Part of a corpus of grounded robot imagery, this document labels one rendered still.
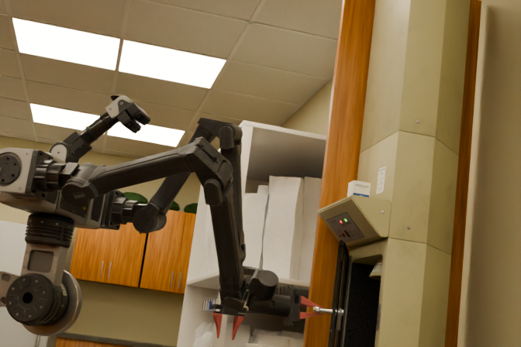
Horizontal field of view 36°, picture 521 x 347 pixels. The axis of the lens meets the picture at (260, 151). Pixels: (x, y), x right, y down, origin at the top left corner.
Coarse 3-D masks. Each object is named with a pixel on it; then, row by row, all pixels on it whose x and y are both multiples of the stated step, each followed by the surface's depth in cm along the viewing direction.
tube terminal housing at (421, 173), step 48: (384, 144) 233; (432, 144) 225; (384, 192) 226; (432, 192) 223; (384, 240) 219; (432, 240) 222; (384, 288) 214; (432, 288) 222; (384, 336) 211; (432, 336) 221
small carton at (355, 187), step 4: (356, 180) 228; (348, 184) 232; (352, 184) 228; (356, 184) 227; (360, 184) 228; (364, 184) 228; (368, 184) 228; (348, 188) 231; (352, 188) 228; (356, 188) 227; (360, 188) 227; (364, 188) 228; (368, 188) 228; (348, 192) 231; (352, 192) 227; (356, 192) 227; (360, 192) 227; (364, 192) 227; (368, 192) 228; (364, 196) 227; (368, 196) 227
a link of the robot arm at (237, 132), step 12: (204, 120) 251; (216, 120) 250; (204, 132) 251; (216, 132) 250; (240, 132) 253; (168, 180) 255; (180, 180) 254; (156, 192) 256; (168, 192) 255; (156, 204) 255; (168, 204) 256; (144, 216) 254; (156, 216) 254; (144, 228) 254
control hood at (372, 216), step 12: (336, 204) 229; (348, 204) 221; (360, 204) 217; (372, 204) 218; (384, 204) 218; (324, 216) 243; (360, 216) 219; (372, 216) 217; (384, 216) 218; (360, 228) 225; (372, 228) 217; (384, 228) 217; (360, 240) 230; (372, 240) 226
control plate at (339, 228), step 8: (336, 216) 234; (344, 216) 229; (336, 224) 238; (344, 224) 233; (352, 224) 228; (336, 232) 243; (344, 232) 237; (352, 232) 232; (360, 232) 226; (344, 240) 241; (352, 240) 236
